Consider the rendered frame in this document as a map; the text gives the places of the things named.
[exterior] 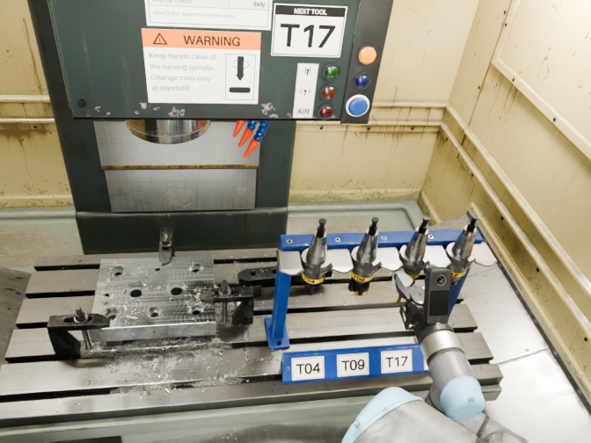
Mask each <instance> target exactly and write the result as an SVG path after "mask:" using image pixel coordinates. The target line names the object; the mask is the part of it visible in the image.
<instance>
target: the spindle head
mask: <svg viewBox="0 0 591 443"><path fill-rule="evenodd" d="M360 1H361V0H273V1H272V16H271V30H256V29H232V28H207V27H184V26H160V25H147V17H146V7H145V0H47V4H48V8H49V12H50V17H51V21H52V26H53V30H54V34H55V42H56V46H57V51H58V55H59V59H60V64H61V68H62V76H63V81H64V84H65V89H66V93H67V98H68V102H69V108H70V110H71V111H72V113H73V116H72V117H73V120H303V121H340V119H341V113H342V107H343V102H344V97H345V91H346V86H347V76H348V71H349V65H350V60H351V54H352V49H353V44H354V33H355V27H356V22H357V17H358V11H359V6H360ZM274 3H277V4H315V5H334V6H347V15H346V22H345V27H344V33H343V39H342V45H341V50H340V57H317V56H286V55H271V50H272V36H273V22H274ZM142 28H144V29H169V30H194V31H218V32H243V33H261V38H260V57H259V91H258V103H257V104H217V103H149V97H148V88H147V79H146V70H145V60H144V52H143V43H142ZM332 62H333V63H337V64H338V65H339V67H340V70H341V73H340V76H339V77H338V78H337V79H336V80H334V81H327V80H325V79H324V77H323V74H322V71H323V68H324V66H325V65H326V64H328V63H332ZM298 63H313V64H318V72H317V85H316V92H315V99H314V106H313V114H312V118H293V110H294V101H295V92H296V75H297V66H298ZM325 84H334V85H335V86H336V87H337V89H338V94H337V96H336V98H335V99H333V100H331V101H325V100H323V99H321V97H320V95H319V92H320V89H321V88H322V87H323V86H324V85H325ZM322 104H330V105H332V106H333V107H334V111H335V112H334V115H333V116H332V117H331V118H330V119H328V120H321V119H320V118H319V117H318V116H317V109H318V108H319V107H320V106H321V105H322Z"/></svg>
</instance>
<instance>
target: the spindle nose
mask: <svg viewBox="0 0 591 443"><path fill-rule="evenodd" d="M125 121H126V123H127V128H128V130H129V132H130V133H131V134H133V135H134V136H136V137H138V138H140V139H142V140H144V141H146V142H152V143H157V144H179V143H184V142H189V141H192V140H194V139H197V138H199V137H200V136H202V135H203V134H205V133H206V132H207V131H208V129H209V127H210V123H211V122H210V120H125Z"/></svg>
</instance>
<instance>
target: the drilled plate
mask: <svg viewBox="0 0 591 443"><path fill-rule="evenodd" d="M170 264H171V266H169V265H162V264H161V262H160V261H159V258H118V259H101V262H100V268H99V272H98V281H97V285H96V291H95V295H94V301H93V305H92V310H91V312H92V313H95V312H96V311H97V312H96V314H101V315H102V314H104V315H103V316H106V317H107V318H109V319H113V320H110V321H111V322H110V321H109V326H107V327H105V328H103V329H98V330H88V331H89V334H90V338H91V342H92V343H95V342H109V341H123V340H137V339H151V338H178V337H192V336H206V335H216V320H215V303H206V302H204V304H203V303H201V301H198V302H199V305H197V304H198V302H197V301H196V300H197V299H195V298H196V297H197V296H198V295H200V294H203V293H204V291H205V292H206V291H207V290H209V289H211V288H215V281H214V260H213V255H212V256H188V257H172V260H171V262H170ZM201 267H204V268H203V269H202V268H201ZM110 268H111V269H112V270H111V272H110V271H109V270H110ZM201 269H202V270H201ZM123 270H124V272H125V273H126V274H125V275H124V274H123V273H124V272H123ZM189 270H190V271H189ZM145 271H147V274H146V275H145V273H146V272H145ZM194 272H198V273H194ZM111 273H112V274H111ZM115 275H116V276H115ZM117 275H118V276H117ZM119 275H120V277H119ZM150 276H151V277H150ZM116 277H117V278H116ZM140 279H141V280H140ZM130 280H131V281H130ZM132 282H133V283H132ZM134 282H135V283H134ZM137 282H138V283H137ZM140 282H142V283H140ZM128 283H129V284H130V285H128ZM143 283H146V286H144V285H143ZM189 284H190V285H189ZM127 285H128V286H127ZM152 285H153V286H152ZM109 287H111V288H109ZM146 287H147V288H148V289H147V290H146V289H145V288H146ZM186 287H187V291H186ZM205 287H206V288H205ZM108 288H109V289H110V290H109V289H108ZM195 288H196V289H195ZM198 288H199V289H198ZM202 288H203V289H202ZM123 289H124V290H123ZM125 289H126V290H125ZM189 289H191V290H189ZM194 289H195V290H194ZM144 290H145V291H144ZM165 290H167V293H166V291H165ZM196 290H197V291H198V290H199V291H198V293H196V292H197V291H196ZM200 290H201V291H200ZM121 291H122V292H121ZM117 292H118V293H117ZM124 292H125V293H124ZM146 292H147V293H146ZM122 293H124V294H122ZM144 293H145V294H144ZM182 293H183V294H182ZM143 294H144V296H142V295H143ZM197 294H198V295H197ZM102 295H104V296H103V297H101V296H102ZM108 295H110V296H111V297H109V296H108ZM123 295H124V296H123ZM125 295H126V296H125ZM127 295H128V296H127ZM140 295H141V296H140ZM174 295H175V296H174ZM183 295H184V296H183ZM190 295H191V296H190ZM195 295H196V297H195ZM138 296H139V297H141V298H139V297H138ZM177 296H178V297H177ZM180 296H181V297H180ZM107 297H108V299H107ZM129 297H130V298H129ZM132 297H133V298H132ZM134 297H135V298H134ZM176 297H177V298H176ZM183 297H184V298H183ZM121 298H122V299H121ZM130 299H131V300H130ZM137 299H138V300H137ZM170 299H171V300H170ZM106 302H107V303H106ZM104 303H106V305H105V306H104V305H103V304H104ZM193 303H194V304H193ZM112 304H113V307H115V306H116V307H115V308H114V309H113V307H111V308H109V307H110V306H112ZM187 304H188V305H189V304H193V305H190V306H191V308H190V307H189V309H188V307H187V306H188V305H187ZM195 304H196V305H195ZM206 304H207V306H205V305H206ZM114 305H115V306H114ZM142 305H143V306H142ZM155 305H156V306H155ZM202 305H204V307H205V308H203V307H202ZM124 306H125V307H126V308H124ZM151 306H152V307H151ZM158 306H159V307H158ZM105 308H106V311H107V312H105ZM115 309H117V310H119V312H118V311H117V310H115ZM120 309H121V310H120ZM125 309H126V310H125ZM134 309H135V310H134ZM144 309H145V310H144ZM161 309H162V310H161ZM187 309H188V311H189V313H188V314H187ZM203 309H204V310H203ZM132 310H133V311H132ZM138 310H139V311H138ZM202 310H203V311H202ZM123 311H125V313H124V312H123ZM140 311H141V312H140ZM143 311H145V312H143ZM102 312H104V313H102ZM135 312H136V314H135ZM119 313H120V315H119V316H118V314H119ZM132 313H133V314H132ZM161 314H162V315H163V316H162V315H161ZM117 316H118V317H119V318H118V317H117ZM127 316H131V317H134V318H131V317H128V318H127ZM135 317H136V318H135ZM114 318H116V319H117V318H118V319H117V320H116V319H115V320H116V321H115V320H114Z"/></svg>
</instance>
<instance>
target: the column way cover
mask: <svg viewBox="0 0 591 443"><path fill-rule="evenodd" d="M261 121H262V120H257V124H256V128H255V129H254V130H252V131H253V134H252V135H251V136H250V138H249V139H248V140H247V141H246V142H245V144H244V145H243V146H242V147H241V148H239V147H238V144H239V143H240V140H241V138H242V136H243V134H244V131H245V129H246V128H247V124H248V123H249V122H248V120H247V121H246V123H245V124H244V126H243V127H242V129H241V130H240V132H239V133H238V135H237V137H233V133H234V130H235V127H236V124H237V120H211V121H210V122H211V123H210V127H209V129H208V131H207V132H206V133H205V134H203V135H202V136H200V137H199V138H197V139H194V140H192V141H189V142H184V143H179V144H157V143H152V142H146V141H144V140H142V139H140V138H138V137H136V136H134V135H133V134H131V133H130V132H129V130H128V128H127V123H126V121H125V120H93V123H94V127H95V133H96V138H97V143H98V152H99V157H100V162H101V168H102V169H104V170H105V174H106V182H107V188H108V193H109V198H110V203H111V209H112V212H149V211H187V210H224V209H254V207H255V190H256V173H257V168H258V167H259V149H260V142H259V145H258V146H257V147H256V148H255V149H254V150H253V151H252V152H251V154H250V155H249V156H248V157H244V153H245V151H246V150H247V148H248V146H249V144H250V142H251V140H252V139H253V136H254V135H255V134H256V131H257V130H258V128H259V126H260V122H261Z"/></svg>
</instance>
